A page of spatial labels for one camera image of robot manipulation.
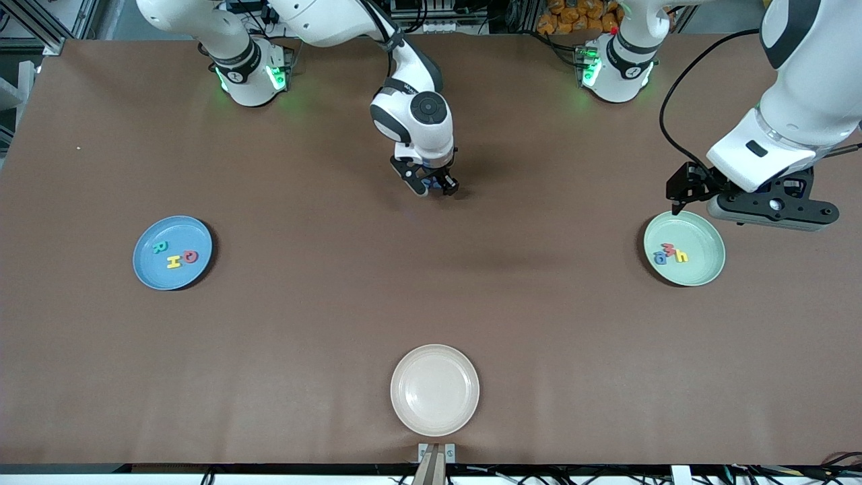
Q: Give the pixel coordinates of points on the pink foam capital Q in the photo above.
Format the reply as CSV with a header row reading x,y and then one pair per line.
x,y
187,261

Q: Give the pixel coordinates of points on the green plate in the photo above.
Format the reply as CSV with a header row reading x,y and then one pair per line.
x,y
700,232

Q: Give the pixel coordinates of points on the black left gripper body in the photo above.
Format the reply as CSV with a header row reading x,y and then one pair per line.
x,y
693,182

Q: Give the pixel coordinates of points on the orange objects pile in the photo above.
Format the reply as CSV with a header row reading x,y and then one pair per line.
x,y
572,17

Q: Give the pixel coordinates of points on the red foam small w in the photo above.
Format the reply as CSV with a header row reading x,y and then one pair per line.
x,y
669,248

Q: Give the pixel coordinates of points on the grey equipment rack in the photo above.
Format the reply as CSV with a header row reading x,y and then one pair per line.
x,y
438,27

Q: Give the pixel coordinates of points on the yellow foam capital H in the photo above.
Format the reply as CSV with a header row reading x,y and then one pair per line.
x,y
174,262

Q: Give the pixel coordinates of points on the white tag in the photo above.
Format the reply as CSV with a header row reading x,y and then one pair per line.
x,y
681,475

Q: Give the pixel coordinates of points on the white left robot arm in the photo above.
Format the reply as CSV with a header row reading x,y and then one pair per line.
x,y
794,121

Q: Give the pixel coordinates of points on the blue plate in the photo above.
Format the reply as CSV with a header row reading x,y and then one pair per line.
x,y
172,276

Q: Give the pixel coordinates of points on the aluminium frame profile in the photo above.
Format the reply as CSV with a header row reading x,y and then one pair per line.
x,y
54,46

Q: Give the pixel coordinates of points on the teal foam capital R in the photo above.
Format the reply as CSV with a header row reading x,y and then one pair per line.
x,y
160,247

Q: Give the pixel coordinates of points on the grey metal mount bracket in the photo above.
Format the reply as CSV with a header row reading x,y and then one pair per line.
x,y
423,450

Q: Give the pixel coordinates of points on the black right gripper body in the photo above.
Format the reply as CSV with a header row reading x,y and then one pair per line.
x,y
441,178

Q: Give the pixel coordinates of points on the blue foam capital W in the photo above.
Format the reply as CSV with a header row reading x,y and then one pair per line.
x,y
432,184

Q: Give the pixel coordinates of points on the blue foam small a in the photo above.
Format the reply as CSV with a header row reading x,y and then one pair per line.
x,y
658,259

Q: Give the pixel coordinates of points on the grey table side bracket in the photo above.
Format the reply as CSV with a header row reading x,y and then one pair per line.
x,y
27,74

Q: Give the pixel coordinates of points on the cream plate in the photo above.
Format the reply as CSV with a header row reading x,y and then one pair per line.
x,y
435,391

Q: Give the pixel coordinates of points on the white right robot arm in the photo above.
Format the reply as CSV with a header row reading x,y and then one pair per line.
x,y
417,128

